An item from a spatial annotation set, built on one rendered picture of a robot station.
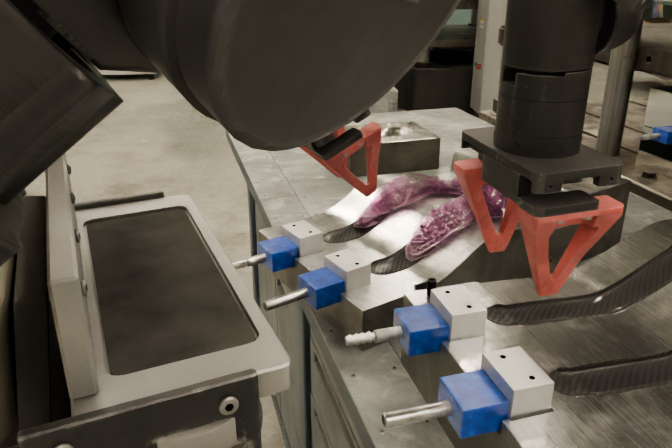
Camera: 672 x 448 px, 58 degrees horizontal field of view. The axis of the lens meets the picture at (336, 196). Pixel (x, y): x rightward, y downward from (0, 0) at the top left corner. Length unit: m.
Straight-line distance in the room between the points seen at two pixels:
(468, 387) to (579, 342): 0.15
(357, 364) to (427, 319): 0.14
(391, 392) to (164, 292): 0.35
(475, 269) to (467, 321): 0.21
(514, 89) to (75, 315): 0.29
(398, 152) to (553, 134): 0.88
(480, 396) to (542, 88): 0.24
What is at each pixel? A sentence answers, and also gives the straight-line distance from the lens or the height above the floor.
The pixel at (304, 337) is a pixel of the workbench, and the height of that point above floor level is 0.56.
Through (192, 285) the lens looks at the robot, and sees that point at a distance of 0.38.
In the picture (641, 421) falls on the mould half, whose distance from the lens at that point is 0.56.
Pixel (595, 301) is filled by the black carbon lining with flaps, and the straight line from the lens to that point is 0.72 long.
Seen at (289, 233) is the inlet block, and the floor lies 0.88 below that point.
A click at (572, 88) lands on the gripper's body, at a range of 0.41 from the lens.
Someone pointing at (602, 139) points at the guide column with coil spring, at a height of 0.82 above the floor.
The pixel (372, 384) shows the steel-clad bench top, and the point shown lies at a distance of 0.68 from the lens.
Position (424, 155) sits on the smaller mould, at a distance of 1.30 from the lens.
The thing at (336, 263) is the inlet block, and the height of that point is 0.88.
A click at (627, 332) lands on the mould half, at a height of 0.88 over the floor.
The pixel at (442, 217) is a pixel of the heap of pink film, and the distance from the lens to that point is 0.81.
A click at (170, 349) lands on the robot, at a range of 0.33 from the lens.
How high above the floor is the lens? 1.22
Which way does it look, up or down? 21 degrees down
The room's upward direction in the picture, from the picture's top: straight up
